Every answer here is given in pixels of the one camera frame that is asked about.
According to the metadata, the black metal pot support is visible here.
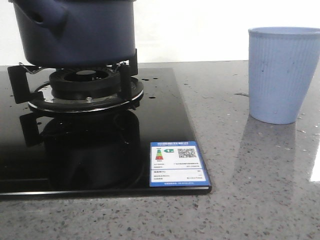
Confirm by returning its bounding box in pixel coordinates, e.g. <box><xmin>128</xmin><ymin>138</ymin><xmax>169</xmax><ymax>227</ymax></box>
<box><xmin>7</xmin><ymin>54</ymin><xmax>144</xmax><ymax>115</ymax></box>

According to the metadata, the blue energy label sticker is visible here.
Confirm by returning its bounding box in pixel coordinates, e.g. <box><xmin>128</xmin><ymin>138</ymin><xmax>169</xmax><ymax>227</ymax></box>
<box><xmin>149</xmin><ymin>141</ymin><xmax>210</xmax><ymax>188</ymax></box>

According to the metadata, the dark blue cooking pot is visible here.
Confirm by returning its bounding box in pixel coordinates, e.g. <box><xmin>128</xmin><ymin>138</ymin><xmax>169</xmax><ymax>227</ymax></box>
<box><xmin>12</xmin><ymin>0</ymin><xmax>136</xmax><ymax>68</ymax></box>

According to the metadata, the black gas burner head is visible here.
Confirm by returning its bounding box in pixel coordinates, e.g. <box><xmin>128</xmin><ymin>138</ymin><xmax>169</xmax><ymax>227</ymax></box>
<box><xmin>49</xmin><ymin>67</ymin><xmax>121</xmax><ymax>100</ymax></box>

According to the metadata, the light blue ribbed cup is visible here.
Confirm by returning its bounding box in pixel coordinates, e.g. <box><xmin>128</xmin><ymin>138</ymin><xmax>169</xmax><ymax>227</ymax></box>
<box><xmin>248</xmin><ymin>27</ymin><xmax>320</xmax><ymax>125</ymax></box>

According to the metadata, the black glass gas stove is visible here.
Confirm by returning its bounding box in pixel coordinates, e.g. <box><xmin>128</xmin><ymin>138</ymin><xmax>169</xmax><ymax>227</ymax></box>
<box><xmin>0</xmin><ymin>66</ymin><xmax>212</xmax><ymax>200</ymax></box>

